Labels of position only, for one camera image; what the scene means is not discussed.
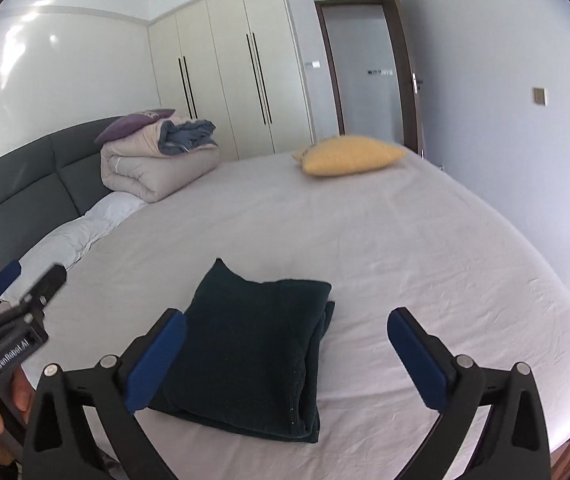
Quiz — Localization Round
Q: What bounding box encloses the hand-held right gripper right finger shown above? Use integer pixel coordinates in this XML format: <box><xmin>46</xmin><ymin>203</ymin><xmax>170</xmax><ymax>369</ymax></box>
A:
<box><xmin>386</xmin><ymin>307</ymin><xmax>552</xmax><ymax>480</ymax></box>

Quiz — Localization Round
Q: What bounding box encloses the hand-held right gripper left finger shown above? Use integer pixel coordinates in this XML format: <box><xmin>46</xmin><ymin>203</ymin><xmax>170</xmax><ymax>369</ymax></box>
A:
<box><xmin>22</xmin><ymin>307</ymin><xmax>188</xmax><ymax>480</ymax></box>

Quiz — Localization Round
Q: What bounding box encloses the dark green sweater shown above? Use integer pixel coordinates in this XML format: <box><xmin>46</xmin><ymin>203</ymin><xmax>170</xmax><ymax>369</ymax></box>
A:
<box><xmin>147</xmin><ymin>258</ymin><xmax>337</xmax><ymax>445</ymax></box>

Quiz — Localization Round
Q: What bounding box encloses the white pillow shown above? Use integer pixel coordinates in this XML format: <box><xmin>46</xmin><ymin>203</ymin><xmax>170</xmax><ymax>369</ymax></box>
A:
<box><xmin>0</xmin><ymin>191</ymin><xmax>148</xmax><ymax>306</ymax></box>

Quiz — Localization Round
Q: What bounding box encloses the grey padded headboard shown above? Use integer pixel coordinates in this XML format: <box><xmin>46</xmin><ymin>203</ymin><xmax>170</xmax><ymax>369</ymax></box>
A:
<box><xmin>0</xmin><ymin>116</ymin><xmax>126</xmax><ymax>286</ymax></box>

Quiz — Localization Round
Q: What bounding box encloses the bed with beige sheet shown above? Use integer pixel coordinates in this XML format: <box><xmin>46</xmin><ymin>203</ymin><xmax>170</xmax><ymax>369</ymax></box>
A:
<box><xmin>0</xmin><ymin>147</ymin><xmax>570</xmax><ymax>480</ymax></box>

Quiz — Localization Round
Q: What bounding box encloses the folded beige and blue duvet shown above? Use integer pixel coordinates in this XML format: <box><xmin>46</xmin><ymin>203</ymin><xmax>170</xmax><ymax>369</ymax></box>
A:
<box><xmin>100</xmin><ymin>115</ymin><xmax>221</xmax><ymax>204</ymax></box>

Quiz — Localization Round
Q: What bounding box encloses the purple pillow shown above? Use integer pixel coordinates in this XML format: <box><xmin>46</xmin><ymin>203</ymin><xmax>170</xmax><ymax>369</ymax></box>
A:
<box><xmin>95</xmin><ymin>108</ymin><xmax>177</xmax><ymax>145</ymax></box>

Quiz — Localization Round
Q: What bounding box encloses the yellow pillow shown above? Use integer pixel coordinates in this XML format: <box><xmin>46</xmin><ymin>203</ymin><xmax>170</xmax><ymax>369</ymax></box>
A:
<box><xmin>291</xmin><ymin>135</ymin><xmax>408</xmax><ymax>177</ymax></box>

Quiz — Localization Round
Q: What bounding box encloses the cream wardrobe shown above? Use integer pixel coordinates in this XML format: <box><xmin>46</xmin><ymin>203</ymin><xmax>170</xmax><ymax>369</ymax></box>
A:
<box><xmin>147</xmin><ymin>0</ymin><xmax>316</xmax><ymax>163</ymax></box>

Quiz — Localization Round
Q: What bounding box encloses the brown wooden door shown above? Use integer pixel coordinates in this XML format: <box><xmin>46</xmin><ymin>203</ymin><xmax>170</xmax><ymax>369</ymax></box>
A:
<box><xmin>382</xmin><ymin>0</ymin><xmax>425</xmax><ymax>157</ymax></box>

